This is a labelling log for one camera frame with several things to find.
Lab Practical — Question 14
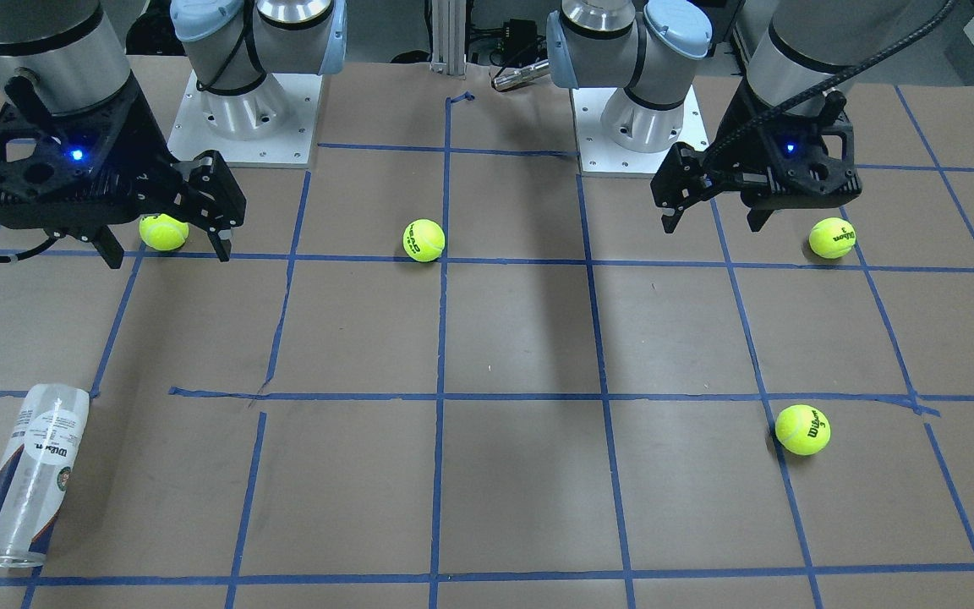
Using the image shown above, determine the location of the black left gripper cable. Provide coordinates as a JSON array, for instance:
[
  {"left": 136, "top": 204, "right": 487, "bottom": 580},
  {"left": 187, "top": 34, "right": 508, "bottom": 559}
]
[{"left": 703, "top": 0, "right": 959, "bottom": 166}]

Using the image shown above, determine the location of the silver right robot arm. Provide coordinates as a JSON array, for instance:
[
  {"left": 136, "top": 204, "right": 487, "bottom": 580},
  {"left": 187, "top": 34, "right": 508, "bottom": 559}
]
[{"left": 0, "top": 1, "right": 347, "bottom": 267}]

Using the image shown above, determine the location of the clear tennis ball can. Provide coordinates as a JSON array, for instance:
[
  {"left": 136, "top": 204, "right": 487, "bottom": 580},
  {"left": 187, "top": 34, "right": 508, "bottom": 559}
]
[{"left": 0, "top": 384, "right": 91, "bottom": 569}]

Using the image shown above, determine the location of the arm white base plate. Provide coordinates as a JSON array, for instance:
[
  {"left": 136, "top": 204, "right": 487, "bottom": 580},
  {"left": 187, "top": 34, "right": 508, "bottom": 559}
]
[
  {"left": 571, "top": 88, "right": 711, "bottom": 178},
  {"left": 167, "top": 74, "right": 326, "bottom": 170}
]

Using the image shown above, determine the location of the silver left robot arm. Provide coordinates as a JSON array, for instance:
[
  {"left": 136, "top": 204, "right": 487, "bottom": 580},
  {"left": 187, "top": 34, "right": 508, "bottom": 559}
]
[{"left": 546, "top": 1, "right": 955, "bottom": 233}]

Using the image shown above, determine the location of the silver metal cylinder tool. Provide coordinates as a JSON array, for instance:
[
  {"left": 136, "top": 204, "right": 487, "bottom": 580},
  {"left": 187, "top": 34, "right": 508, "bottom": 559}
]
[{"left": 490, "top": 58, "right": 551, "bottom": 92}]

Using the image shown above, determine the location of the tennis ball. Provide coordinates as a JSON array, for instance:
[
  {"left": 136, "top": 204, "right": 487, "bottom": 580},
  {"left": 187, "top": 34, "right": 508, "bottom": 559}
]
[
  {"left": 807, "top": 218, "right": 857, "bottom": 260},
  {"left": 774, "top": 404, "right": 832, "bottom": 456},
  {"left": 402, "top": 218, "right": 446, "bottom": 263},
  {"left": 138, "top": 213, "right": 190, "bottom": 253}
]

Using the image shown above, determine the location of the aluminium frame post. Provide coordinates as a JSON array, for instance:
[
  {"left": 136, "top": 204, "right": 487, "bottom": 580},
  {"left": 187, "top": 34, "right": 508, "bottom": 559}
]
[{"left": 430, "top": 0, "right": 468, "bottom": 80}]

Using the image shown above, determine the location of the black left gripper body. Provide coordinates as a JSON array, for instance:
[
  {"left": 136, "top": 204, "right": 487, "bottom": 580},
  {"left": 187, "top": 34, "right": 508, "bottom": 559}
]
[{"left": 703, "top": 82, "right": 863, "bottom": 211}]

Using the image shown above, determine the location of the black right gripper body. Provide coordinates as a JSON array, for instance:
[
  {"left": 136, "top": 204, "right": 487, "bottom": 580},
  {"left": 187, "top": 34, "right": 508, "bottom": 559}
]
[{"left": 0, "top": 72, "right": 185, "bottom": 230}]

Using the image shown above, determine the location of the tennis ball centre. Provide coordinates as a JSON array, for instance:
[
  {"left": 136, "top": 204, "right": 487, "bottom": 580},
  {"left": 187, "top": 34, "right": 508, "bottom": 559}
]
[{"left": 402, "top": 218, "right": 446, "bottom": 263}]

